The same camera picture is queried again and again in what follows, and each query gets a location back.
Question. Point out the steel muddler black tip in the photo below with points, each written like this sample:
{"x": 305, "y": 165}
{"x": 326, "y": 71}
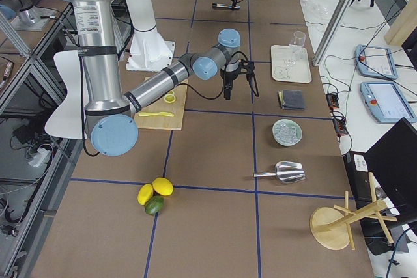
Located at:
{"x": 224, "y": 6}

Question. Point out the yellow whole lemon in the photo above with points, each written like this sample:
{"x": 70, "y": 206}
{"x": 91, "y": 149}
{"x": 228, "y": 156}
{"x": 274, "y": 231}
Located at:
{"x": 145, "y": 193}
{"x": 163, "y": 186}

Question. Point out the wooden cup tree stand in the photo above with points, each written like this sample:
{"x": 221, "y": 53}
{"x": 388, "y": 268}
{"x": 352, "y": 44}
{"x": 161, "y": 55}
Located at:
{"x": 331, "y": 226}

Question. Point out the grey folded cloth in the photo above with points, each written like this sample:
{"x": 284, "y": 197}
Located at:
{"x": 291, "y": 99}

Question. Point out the cream bear serving tray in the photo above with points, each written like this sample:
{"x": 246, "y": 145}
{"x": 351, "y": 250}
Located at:
{"x": 286, "y": 67}

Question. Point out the yellow plastic knife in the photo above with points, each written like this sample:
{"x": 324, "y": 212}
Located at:
{"x": 153, "y": 114}

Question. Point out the green bowl of ice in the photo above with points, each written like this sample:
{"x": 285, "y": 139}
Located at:
{"x": 286, "y": 132}

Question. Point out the clear wine glass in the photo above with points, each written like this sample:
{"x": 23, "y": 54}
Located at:
{"x": 297, "y": 42}

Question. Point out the steel ice scoop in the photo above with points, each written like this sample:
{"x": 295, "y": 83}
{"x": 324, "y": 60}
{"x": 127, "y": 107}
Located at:
{"x": 286, "y": 172}

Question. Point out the upper blue teach pendant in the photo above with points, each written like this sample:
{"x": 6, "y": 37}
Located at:
{"x": 374, "y": 61}

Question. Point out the blue teach pendant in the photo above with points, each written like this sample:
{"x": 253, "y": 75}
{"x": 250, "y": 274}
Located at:
{"x": 386, "y": 102}
{"x": 374, "y": 61}

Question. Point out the lower blue teach pendant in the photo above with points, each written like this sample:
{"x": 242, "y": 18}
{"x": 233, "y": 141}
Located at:
{"x": 386, "y": 102}

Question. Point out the white chair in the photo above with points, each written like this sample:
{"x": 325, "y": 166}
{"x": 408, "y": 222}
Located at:
{"x": 65, "y": 121}

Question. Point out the black laptop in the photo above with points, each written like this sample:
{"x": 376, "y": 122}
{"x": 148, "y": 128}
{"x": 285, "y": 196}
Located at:
{"x": 392, "y": 160}

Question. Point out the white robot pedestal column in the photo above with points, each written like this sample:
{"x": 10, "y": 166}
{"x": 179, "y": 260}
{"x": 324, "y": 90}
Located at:
{"x": 148, "y": 50}

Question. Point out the aluminium frame post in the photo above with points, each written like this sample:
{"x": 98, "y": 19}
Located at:
{"x": 330, "y": 31}

